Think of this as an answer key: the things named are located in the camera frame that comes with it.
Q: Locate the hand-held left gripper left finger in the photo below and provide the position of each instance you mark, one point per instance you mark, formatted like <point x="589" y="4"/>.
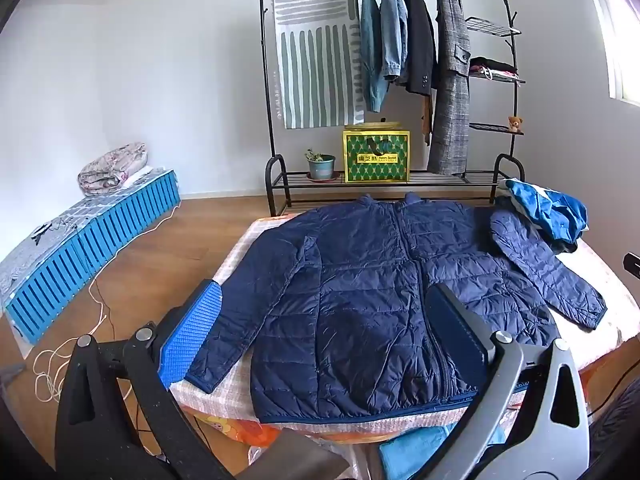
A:
<point x="192" y="330"/>

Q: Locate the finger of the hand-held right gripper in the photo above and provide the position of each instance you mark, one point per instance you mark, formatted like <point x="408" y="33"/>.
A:
<point x="633" y="263"/>

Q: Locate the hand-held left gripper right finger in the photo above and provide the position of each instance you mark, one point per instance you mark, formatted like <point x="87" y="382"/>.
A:
<point x="450" y="320"/>

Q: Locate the navy puffer jacket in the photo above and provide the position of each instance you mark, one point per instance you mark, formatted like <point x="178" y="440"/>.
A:
<point x="360" y="280"/>

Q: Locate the black metal clothes rack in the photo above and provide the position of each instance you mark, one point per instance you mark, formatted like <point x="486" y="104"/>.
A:
<point x="380" y="184"/>

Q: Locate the folded clothes pile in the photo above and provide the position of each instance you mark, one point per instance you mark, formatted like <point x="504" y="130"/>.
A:
<point x="492" y="66"/>

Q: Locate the plaid covered table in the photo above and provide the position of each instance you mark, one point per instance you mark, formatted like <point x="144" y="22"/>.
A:
<point x="220" y="395"/>

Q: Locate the blue and white garment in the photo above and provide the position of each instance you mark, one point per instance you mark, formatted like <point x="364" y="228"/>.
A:
<point x="550" y="210"/>

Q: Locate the blue folding mattress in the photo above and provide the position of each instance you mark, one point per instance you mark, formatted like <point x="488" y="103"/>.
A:
<point x="100" y="240"/>

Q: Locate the light blue cloth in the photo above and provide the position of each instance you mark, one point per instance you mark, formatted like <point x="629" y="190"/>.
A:
<point x="410" y="452"/>

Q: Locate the floral quilt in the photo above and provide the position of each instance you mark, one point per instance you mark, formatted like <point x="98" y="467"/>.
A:
<point x="112" y="167"/>

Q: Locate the small teddy bear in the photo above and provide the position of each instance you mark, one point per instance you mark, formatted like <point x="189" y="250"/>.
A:
<point x="515" y="124"/>

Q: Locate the brown garment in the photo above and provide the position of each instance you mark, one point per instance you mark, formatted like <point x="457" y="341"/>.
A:
<point x="426" y="120"/>

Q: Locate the potted plant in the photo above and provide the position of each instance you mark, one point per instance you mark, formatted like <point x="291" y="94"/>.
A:
<point x="321" y="165"/>

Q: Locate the grey plaid coat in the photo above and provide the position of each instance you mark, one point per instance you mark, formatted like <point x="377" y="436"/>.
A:
<point x="450" y="110"/>

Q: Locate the teal denim shirt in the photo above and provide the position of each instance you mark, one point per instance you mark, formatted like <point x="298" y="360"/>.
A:
<point x="372" y="50"/>

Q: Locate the black blazer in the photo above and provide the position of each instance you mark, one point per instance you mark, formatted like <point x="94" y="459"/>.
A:
<point x="417" y="40"/>

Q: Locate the green striped white cloth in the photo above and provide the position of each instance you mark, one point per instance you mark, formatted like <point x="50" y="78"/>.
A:
<point x="315" y="60"/>

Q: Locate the light blue denim jacket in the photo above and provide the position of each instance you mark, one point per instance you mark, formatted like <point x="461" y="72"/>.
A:
<point x="392" y="25"/>

